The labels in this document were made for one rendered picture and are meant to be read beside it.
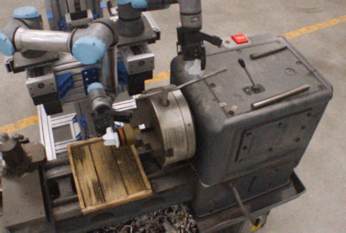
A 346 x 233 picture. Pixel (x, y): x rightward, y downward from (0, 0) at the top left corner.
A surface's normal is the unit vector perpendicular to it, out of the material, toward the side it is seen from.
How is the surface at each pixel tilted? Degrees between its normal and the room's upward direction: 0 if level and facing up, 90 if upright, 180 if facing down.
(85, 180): 0
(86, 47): 90
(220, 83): 0
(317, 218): 0
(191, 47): 72
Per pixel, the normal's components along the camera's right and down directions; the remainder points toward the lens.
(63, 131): 0.02, -0.70
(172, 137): 0.31, 0.19
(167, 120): 0.21, -0.22
